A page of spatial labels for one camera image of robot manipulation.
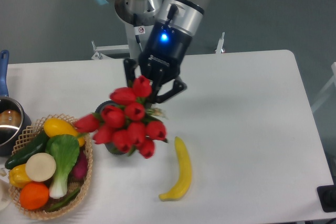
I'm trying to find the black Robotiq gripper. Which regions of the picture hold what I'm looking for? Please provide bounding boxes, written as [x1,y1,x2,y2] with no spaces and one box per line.
[123,21,192,103]

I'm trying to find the red tulip bouquet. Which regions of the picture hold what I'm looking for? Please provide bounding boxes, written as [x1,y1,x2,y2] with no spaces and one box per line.
[74,76,167,158]

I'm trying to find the dark grey ribbed vase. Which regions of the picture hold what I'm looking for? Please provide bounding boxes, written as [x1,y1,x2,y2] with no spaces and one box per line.
[95,100,136,156]

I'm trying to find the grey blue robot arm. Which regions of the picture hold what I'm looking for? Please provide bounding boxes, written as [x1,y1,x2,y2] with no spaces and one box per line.
[97,0,210,107]

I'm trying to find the yellow banana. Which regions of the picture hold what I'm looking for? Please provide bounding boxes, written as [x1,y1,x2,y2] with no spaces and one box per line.
[159,137,193,201]

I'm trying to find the yellow squash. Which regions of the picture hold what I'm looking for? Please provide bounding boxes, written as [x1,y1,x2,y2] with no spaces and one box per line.
[43,118,86,147]

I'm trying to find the green bok choy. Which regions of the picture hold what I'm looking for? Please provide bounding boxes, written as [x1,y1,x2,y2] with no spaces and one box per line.
[46,134,79,199]

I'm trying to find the purple red sweet potato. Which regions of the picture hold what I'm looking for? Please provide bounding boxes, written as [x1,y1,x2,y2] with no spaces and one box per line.
[71,152,88,179]

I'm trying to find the dark green cucumber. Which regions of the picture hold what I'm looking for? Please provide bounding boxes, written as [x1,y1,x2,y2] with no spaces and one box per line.
[5,130,49,170]

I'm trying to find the woven wicker basket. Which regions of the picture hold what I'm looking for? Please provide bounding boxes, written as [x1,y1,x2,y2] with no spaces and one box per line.
[8,114,93,220]

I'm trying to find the cream round radish slice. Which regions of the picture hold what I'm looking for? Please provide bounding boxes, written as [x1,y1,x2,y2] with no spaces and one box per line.
[25,153,56,182]

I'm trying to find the green bean pod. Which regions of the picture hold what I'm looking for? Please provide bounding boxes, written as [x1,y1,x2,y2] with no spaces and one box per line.
[46,187,80,212]

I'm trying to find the yellow bell pepper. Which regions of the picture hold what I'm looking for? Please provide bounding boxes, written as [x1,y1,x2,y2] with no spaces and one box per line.
[8,164,31,188]

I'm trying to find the orange fruit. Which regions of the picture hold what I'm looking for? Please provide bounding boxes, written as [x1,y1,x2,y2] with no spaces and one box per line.
[19,182,49,210]

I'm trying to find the black device at table edge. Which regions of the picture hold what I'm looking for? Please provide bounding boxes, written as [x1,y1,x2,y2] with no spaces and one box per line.
[317,185,335,212]

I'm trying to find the black cable on pedestal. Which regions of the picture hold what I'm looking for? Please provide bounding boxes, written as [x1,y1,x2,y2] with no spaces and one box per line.
[132,13,145,54]

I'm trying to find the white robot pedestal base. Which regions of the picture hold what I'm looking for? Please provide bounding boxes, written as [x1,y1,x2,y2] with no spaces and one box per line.
[91,0,163,60]

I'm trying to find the white table leg bracket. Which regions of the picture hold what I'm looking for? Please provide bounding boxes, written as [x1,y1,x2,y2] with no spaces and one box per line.
[215,32,226,54]

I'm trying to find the blue handled saucepan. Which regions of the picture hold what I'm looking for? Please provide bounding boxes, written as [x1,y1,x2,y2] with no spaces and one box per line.
[1,50,32,157]

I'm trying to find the white frame at right edge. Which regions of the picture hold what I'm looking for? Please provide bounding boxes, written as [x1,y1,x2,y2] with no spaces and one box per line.
[311,62,335,113]

